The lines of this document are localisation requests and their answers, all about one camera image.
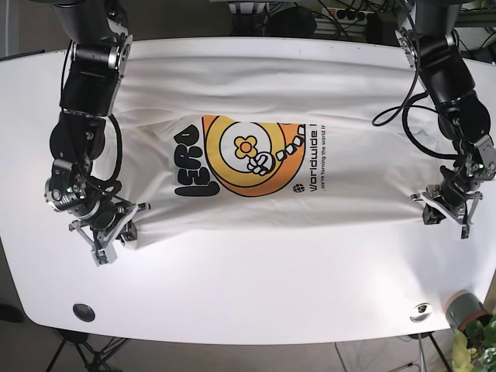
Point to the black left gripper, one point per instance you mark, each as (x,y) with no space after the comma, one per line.
(469,171)

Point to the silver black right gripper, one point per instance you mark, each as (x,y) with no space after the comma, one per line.
(101,217)

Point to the white graphic T-shirt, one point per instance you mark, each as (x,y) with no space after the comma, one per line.
(264,144)

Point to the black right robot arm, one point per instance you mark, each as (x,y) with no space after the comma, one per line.
(93,69)

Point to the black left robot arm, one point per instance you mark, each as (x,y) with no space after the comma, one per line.
(426,33)

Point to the black table grommet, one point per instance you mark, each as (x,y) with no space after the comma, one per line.
(83,312)

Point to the silver table grommet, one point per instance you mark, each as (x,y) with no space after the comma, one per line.
(420,312)

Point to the black tripod stand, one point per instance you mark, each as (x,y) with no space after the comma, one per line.
(94,360)

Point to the potted green plant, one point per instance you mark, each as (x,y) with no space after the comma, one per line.
(474,333)

